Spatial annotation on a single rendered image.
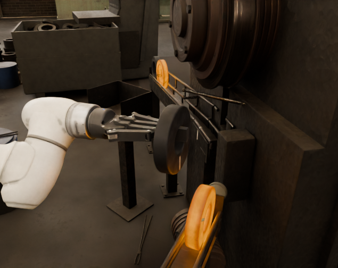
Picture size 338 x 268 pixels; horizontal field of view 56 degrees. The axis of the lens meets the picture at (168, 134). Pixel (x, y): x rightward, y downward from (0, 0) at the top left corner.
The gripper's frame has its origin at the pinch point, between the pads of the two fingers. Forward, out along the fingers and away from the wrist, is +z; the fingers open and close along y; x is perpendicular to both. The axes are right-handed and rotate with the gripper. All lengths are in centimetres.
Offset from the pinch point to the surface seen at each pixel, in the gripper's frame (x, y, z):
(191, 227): -19.3, 7.4, 6.5
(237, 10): 23.0, -27.6, 7.8
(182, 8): 23.0, -37.1, -10.3
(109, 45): -27, -229, -161
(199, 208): -15.8, 4.7, 7.5
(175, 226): -42.5, -15.4, -7.1
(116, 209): -88, -64, -64
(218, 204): -23.7, -7.7, 9.0
